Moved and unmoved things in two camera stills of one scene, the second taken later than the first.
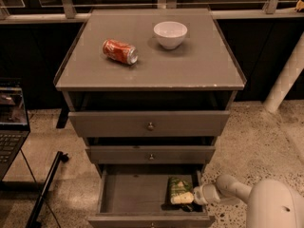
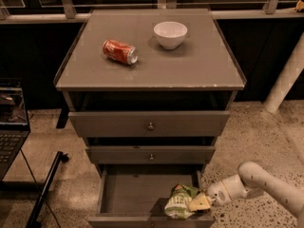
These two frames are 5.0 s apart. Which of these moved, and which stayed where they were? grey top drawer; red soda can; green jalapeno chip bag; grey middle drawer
Moved: green jalapeno chip bag
Stayed: red soda can; grey top drawer; grey middle drawer
